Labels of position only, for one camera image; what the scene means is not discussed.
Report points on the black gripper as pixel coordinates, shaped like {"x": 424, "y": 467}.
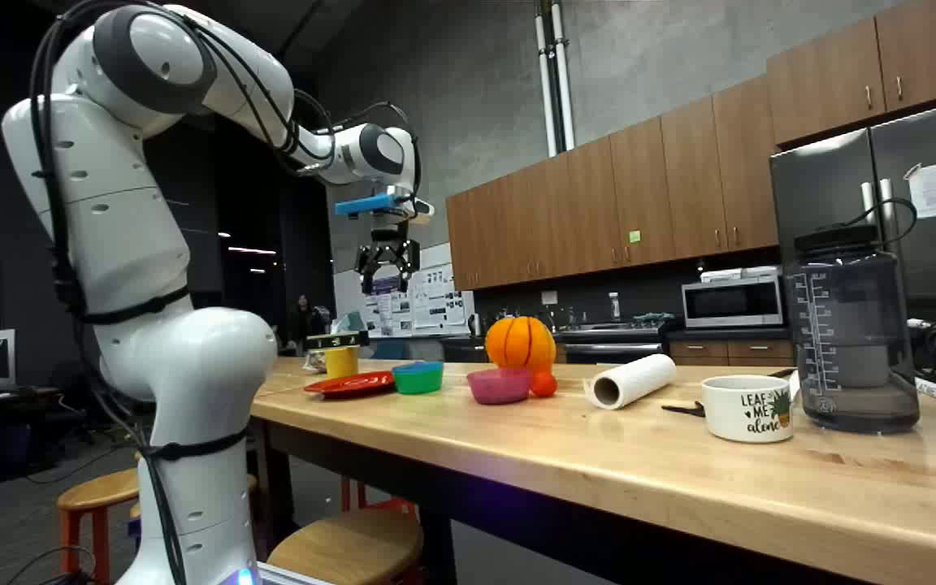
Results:
{"x": 389, "y": 246}

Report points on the pink plastic bowl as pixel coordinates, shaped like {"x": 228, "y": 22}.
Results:
{"x": 500, "y": 387}

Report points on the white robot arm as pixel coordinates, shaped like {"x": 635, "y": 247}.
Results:
{"x": 107, "y": 79}

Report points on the green plastic bowl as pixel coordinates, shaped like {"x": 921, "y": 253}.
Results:
{"x": 416, "y": 378}

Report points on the yellow mug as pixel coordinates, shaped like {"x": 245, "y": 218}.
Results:
{"x": 339, "y": 361}

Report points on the red plate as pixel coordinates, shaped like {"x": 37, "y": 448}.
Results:
{"x": 354, "y": 387}

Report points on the orange pumpkin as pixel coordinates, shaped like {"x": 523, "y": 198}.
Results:
{"x": 523, "y": 341}

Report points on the small red tomato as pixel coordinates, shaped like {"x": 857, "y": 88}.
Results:
{"x": 544, "y": 384}

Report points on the white paper towel roll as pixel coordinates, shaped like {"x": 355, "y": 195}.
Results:
{"x": 632, "y": 380}

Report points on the wooden round stool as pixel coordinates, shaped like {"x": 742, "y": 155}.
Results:
{"x": 362, "y": 547}

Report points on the stainless microwave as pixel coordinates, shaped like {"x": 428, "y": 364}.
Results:
{"x": 732, "y": 305}

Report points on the orange legged wooden stool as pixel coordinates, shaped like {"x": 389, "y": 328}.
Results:
{"x": 88, "y": 505}

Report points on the white printed mug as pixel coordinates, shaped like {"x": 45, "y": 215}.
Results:
{"x": 748, "y": 407}

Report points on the stainless refrigerator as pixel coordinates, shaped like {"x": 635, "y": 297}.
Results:
{"x": 881, "y": 176}

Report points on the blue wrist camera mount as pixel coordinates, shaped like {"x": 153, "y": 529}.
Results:
{"x": 369, "y": 206}

